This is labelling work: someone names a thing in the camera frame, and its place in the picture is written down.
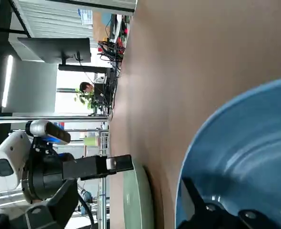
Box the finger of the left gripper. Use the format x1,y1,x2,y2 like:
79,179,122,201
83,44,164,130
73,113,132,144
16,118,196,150
106,154,134,173
80,170,119,181

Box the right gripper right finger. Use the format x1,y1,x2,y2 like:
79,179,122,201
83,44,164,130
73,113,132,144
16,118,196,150
178,177,281,229

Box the aluminium frame post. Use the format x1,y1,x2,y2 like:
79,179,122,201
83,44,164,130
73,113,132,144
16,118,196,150
0,116,109,124

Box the green paper cup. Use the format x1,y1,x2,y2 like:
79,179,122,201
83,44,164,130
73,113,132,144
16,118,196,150
83,135,100,146

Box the black monitor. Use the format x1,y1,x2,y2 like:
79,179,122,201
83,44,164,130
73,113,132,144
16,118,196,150
8,37,91,64

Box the green plate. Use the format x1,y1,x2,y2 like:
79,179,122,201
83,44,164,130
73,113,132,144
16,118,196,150
122,159,156,229

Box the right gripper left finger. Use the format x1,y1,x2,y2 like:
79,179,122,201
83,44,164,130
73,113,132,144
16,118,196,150
0,178,80,229

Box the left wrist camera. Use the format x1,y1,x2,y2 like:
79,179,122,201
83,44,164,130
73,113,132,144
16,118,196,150
25,119,71,146

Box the black monitor stand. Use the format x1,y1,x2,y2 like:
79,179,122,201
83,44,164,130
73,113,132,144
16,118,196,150
58,51,114,73

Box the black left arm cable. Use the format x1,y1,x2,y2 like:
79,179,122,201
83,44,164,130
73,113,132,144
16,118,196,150
75,180,96,226

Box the green potted plant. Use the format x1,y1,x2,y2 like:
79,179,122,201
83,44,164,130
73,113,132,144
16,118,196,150
74,88,100,111

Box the blue plate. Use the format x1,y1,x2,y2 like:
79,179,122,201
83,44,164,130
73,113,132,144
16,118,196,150
175,76,281,229

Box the person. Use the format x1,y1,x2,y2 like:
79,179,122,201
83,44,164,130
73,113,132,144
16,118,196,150
80,82,95,94

